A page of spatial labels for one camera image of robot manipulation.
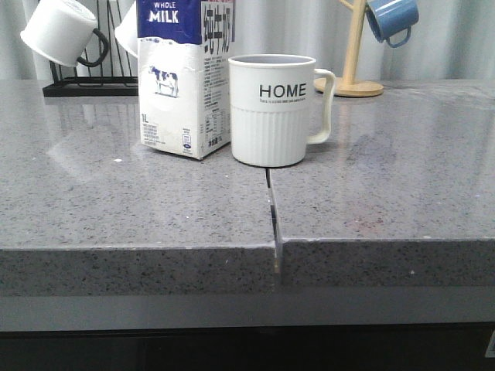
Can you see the white HOME ribbed cup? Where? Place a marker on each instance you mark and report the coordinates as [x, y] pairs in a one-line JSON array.
[[269, 108]]

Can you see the blue white milk carton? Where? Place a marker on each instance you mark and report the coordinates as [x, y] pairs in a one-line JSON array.
[[183, 75]]

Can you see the wooden mug tree stand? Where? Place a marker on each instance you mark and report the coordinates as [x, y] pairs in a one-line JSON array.
[[348, 85]]

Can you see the blue enamel mug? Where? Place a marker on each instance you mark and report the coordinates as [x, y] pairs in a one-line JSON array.
[[391, 20]]

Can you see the white mug black handle right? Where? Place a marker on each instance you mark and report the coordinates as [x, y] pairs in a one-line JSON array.
[[126, 32]]

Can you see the white mug black handle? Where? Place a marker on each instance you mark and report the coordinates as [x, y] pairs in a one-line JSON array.
[[61, 31], [126, 32]]

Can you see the black wire mug rack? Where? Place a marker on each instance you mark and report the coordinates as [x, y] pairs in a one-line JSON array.
[[116, 76]]

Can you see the white mug black handle left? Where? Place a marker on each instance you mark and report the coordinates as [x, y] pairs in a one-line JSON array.
[[61, 31]]

